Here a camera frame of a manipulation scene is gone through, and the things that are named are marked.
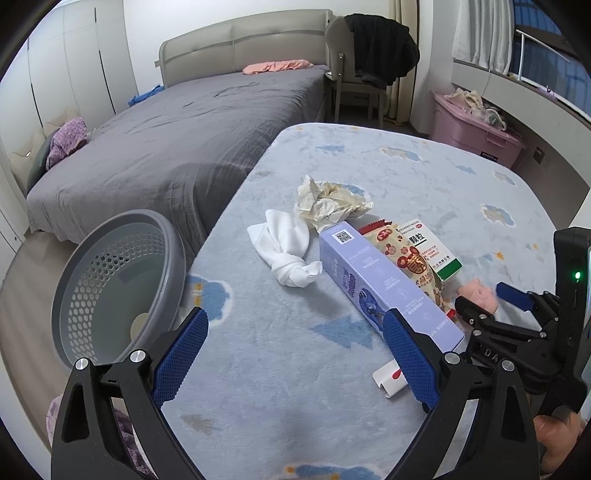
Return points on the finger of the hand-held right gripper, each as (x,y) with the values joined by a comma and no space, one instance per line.
(512,293)
(475,311)

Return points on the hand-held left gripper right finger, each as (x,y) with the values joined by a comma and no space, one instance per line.
(408,355)

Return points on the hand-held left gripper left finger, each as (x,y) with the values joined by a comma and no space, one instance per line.
(182,355)

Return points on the pink pig toy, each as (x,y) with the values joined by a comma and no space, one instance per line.
(478,295)

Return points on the white and red small card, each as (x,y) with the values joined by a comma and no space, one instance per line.
(385,381)

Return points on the green and white medicine box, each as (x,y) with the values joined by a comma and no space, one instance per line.
(438,254)

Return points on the beige and red snack packet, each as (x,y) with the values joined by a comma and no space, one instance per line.
(406,258)

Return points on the long purple carton box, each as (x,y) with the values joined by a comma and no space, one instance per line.
(364,272)

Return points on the grey perforated plastic basket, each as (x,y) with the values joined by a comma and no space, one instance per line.
(115,277)

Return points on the beige paper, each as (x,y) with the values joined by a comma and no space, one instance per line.
(328,203)

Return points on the person's right hand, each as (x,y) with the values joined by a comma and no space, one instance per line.
(554,438)

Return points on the pale blue printed blanket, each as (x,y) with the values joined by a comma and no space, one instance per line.
(277,323)

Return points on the knotted white cloth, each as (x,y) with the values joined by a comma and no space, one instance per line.
(286,244)

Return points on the pink plastic storage box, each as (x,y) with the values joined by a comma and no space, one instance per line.
(466,131)

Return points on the grey window ledge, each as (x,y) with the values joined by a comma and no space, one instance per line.
(545,115)

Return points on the pile of pale clothes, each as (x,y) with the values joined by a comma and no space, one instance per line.
(471,104)

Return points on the bed with grey sheet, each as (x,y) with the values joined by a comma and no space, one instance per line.
(161,152)

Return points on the beige curtain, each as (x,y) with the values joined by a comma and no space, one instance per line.
(401,92)

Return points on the dark green pillow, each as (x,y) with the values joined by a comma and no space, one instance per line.
(38,161)

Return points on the white window railing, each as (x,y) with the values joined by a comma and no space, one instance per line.
(519,50)

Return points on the purple knitted cloth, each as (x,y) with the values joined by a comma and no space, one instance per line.
(67,141)

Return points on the beige padded cushion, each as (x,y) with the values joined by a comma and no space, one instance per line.
(21,157)

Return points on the white sheer curtain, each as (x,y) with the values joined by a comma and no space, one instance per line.
(485,32)

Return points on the blue cloth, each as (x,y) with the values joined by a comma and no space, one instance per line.
(143,96)

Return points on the black jacket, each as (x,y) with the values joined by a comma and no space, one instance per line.
(383,46)

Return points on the beige chair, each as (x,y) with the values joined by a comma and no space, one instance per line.
(339,55)

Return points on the pink cloth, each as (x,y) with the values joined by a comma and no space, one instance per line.
(277,67)

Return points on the beige padded headboard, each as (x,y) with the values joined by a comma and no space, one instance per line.
(240,41)

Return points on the white wardrobe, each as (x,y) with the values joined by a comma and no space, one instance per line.
(69,55)

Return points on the wall socket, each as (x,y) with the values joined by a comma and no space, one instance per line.
(539,156)

